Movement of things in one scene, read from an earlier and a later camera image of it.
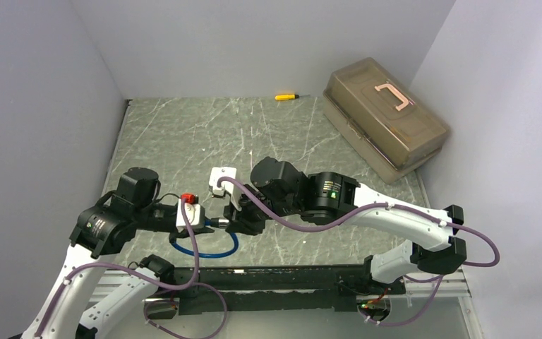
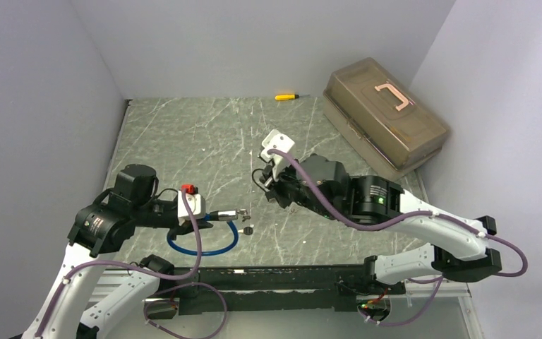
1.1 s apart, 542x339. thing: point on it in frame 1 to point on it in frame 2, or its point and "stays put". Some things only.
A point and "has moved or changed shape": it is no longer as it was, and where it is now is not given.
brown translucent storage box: x=393 y=131 stays put
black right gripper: x=242 y=219 to x=276 y=188
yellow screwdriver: x=290 y=97 stays put
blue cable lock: x=213 y=222 has moved or changed shape
